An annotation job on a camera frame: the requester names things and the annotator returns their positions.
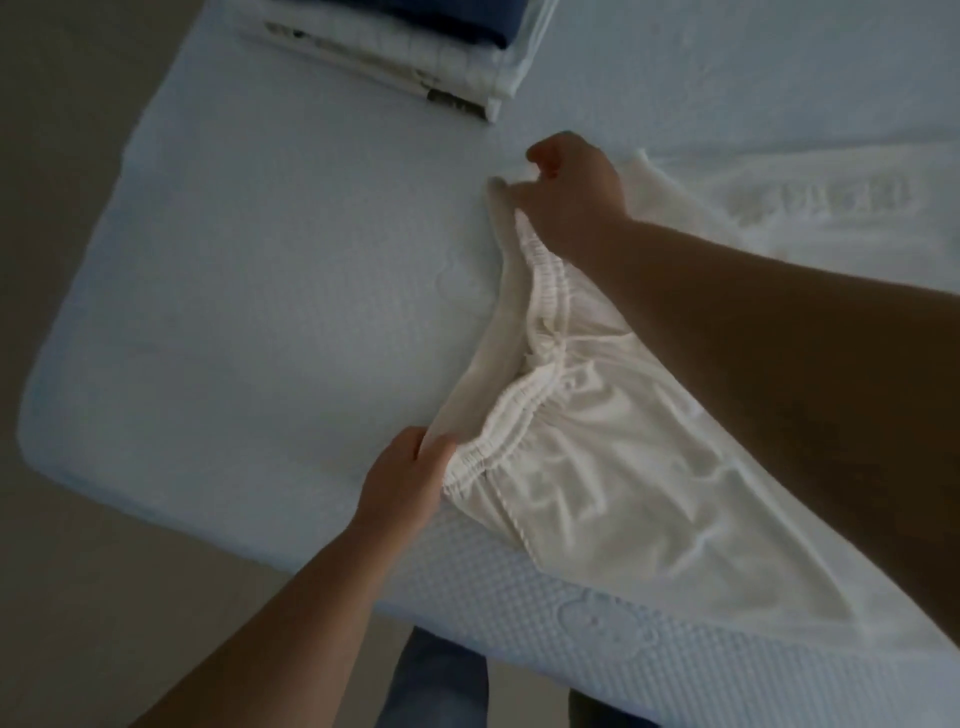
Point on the person's right fingers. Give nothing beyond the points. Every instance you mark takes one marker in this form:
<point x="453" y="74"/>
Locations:
<point x="553" y="154"/>

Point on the person's right forearm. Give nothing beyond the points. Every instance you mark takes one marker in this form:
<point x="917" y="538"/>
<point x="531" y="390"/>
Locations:
<point x="787" y="375"/>

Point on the person's left hand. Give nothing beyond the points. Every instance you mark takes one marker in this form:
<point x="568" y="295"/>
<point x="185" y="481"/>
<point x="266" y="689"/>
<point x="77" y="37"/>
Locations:
<point x="397" y="484"/>

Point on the white folded cloth, dark print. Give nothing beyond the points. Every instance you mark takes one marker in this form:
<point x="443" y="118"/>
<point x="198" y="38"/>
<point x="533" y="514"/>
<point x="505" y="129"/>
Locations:
<point x="450" y="94"/>

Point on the white trousers with elastic waistband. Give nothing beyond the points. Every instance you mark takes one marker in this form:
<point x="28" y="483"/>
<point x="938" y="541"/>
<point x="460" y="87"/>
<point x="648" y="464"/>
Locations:
<point x="600" y="480"/>

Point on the person's left thumb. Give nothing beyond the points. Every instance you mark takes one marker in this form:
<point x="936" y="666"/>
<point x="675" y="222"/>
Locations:
<point x="441" y="450"/>

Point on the white cloth with embossed print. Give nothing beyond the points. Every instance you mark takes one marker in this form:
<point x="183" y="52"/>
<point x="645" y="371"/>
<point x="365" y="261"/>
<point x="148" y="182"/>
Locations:
<point x="832" y="199"/>

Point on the white folded garment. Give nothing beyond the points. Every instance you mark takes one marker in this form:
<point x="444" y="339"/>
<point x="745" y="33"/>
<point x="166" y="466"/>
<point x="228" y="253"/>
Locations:
<point x="420" y="56"/>

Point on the dark blue folded garment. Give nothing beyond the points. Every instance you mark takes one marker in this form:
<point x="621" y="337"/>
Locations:
<point x="442" y="16"/>

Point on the person's right hand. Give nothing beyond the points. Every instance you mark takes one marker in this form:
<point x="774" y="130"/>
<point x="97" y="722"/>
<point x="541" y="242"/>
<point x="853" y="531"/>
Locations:
<point x="577" y="202"/>

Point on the light blue textured mattress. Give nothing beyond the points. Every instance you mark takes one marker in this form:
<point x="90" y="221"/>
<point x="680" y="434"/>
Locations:
<point x="262" y="300"/>

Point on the person's left forearm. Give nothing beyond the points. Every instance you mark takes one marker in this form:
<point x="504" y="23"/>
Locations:
<point x="300" y="630"/>

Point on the person's left leg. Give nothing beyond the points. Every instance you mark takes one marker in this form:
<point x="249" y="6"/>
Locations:
<point x="435" y="682"/>

